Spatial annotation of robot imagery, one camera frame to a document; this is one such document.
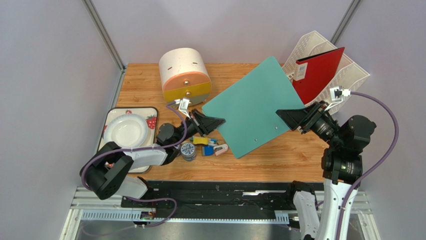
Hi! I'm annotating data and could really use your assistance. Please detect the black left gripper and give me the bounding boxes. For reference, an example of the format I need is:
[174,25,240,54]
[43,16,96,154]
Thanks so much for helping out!
[172,109,226,148]

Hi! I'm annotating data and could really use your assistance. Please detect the teal file folder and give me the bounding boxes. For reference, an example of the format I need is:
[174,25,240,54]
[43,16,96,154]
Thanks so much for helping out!
[202,56,305,159]

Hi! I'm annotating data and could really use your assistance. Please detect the red file folder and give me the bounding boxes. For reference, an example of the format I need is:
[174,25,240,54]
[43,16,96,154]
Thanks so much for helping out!
[292,47,345,105]

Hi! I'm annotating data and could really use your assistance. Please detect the round drawer storage box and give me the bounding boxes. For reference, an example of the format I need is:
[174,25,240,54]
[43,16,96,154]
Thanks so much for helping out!
[158,47,212,106]

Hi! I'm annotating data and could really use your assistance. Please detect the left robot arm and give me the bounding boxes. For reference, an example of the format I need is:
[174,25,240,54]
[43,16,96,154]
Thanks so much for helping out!
[79,109,226,200]

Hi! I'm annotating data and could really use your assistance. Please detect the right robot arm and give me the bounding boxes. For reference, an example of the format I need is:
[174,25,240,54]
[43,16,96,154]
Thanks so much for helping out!
[276,101,377,240]

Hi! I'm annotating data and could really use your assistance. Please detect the yellow bone-shaped eraser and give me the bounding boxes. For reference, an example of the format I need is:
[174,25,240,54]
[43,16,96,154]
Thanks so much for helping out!
[191,136,210,146]

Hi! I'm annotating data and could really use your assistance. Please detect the blue patterned tape roll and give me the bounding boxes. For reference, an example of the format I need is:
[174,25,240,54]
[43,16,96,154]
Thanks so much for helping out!
[180,142,197,162]
[175,145,181,157]

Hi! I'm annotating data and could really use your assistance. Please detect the strawberry pattern tray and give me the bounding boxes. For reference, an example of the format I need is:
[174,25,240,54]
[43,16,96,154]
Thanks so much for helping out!
[98,106,159,175]

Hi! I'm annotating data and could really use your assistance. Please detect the white plastic file rack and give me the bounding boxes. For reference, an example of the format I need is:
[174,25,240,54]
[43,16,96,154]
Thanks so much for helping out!
[282,31,370,115]

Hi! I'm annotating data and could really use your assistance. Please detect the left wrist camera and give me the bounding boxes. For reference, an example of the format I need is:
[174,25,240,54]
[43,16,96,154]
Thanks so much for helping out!
[174,97,191,118]

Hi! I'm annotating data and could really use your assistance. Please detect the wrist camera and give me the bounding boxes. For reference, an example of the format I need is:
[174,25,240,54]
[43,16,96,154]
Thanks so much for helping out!
[325,86,351,111]
[174,97,191,118]

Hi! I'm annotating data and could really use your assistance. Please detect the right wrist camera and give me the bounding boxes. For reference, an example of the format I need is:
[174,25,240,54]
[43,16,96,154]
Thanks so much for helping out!
[325,86,351,111]

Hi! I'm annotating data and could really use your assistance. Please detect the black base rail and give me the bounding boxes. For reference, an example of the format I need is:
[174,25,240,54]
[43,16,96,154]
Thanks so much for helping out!
[121,180,295,220]

